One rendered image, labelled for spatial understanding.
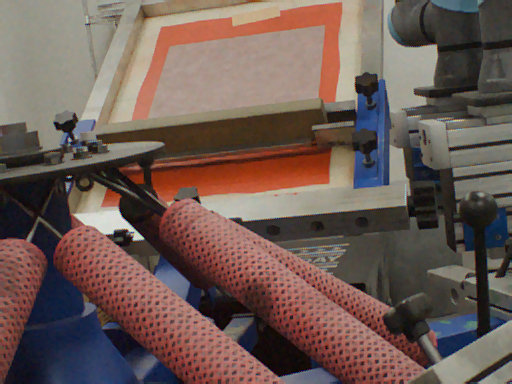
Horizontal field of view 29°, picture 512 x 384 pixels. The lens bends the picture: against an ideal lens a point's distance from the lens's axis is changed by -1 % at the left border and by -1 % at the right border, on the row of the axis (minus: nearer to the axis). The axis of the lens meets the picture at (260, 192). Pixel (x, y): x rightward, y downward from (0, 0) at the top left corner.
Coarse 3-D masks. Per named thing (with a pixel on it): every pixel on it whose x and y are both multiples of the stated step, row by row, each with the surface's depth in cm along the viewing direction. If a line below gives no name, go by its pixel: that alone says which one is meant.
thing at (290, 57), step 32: (256, 32) 213; (288, 32) 210; (320, 32) 207; (256, 64) 203; (288, 64) 201; (320, 64) 198; (256, 96) 194; (288, 96) 192; (320, 96) 190; (224, 160) 181; (256, 160) 179; (288, 160) 177; (320, 160) 175; (224, 192) 174; (256, 192) 172
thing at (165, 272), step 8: (160, 256) 152; (160, 264) 150; (168, 264) 150; (160, 272) 149; (168, 272) 148; (176, 272) 148; (160, 280) 147; (168, 280) 147; (176, 280) 147; (184, 280) 146; (176, 288) 145; (184, 288) 145; (192, 288) 146; (184, 296) 144; (192, 296) 146; (200, 296) 150; (192, 304) 145
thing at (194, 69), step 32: (160, 32) 222; (192, 32) 219; (224, 32) 216; (160, 64) 212; (192, 64) 209; (224, 64) 206; (160, 96) 202; (192, 96) 199; (224, 96) 197; (192, 160) 183; (160, 192) 178
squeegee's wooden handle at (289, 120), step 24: (144, 120) 177; (168, 120) 175; (192, 120) 174; (216, 120) 173; (240, 120) 172; (264, 120) 172; (288, 120) 171; (312, 120) 171; (168, 144) 178; (192, 144) 177; (216, 144) 177; (240, 144) 176
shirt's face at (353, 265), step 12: (312, 240) 236; (324, 240) 234; (336, 240) 232; (348, 240) 230; (360, 240) 228; (372, 240) 226; (348, 252) 216; (360, 252) 215; (372, 252) 213; (348, 264) 204; (360, 264) 203; (336, 276) 195; (348, 276) 193; (360, 276) 192; (216, 288) 198
